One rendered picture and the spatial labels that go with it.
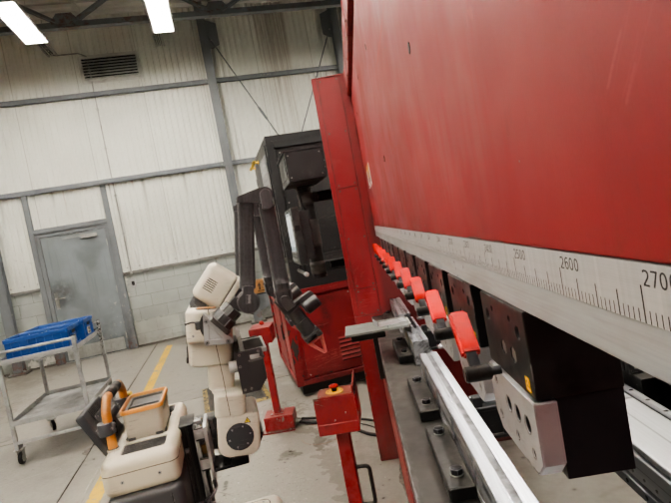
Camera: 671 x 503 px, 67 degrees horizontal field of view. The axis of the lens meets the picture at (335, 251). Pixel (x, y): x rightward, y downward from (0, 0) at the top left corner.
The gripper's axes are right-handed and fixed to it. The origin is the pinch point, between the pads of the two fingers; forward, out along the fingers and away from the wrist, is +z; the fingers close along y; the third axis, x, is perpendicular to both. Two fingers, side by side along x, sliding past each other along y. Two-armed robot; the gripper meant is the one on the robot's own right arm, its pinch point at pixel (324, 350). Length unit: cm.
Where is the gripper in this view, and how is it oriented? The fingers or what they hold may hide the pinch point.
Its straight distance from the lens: 191.3
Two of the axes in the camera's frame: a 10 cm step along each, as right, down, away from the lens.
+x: -7.7, 6.1, -1.7
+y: -2.3, -0.1, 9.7
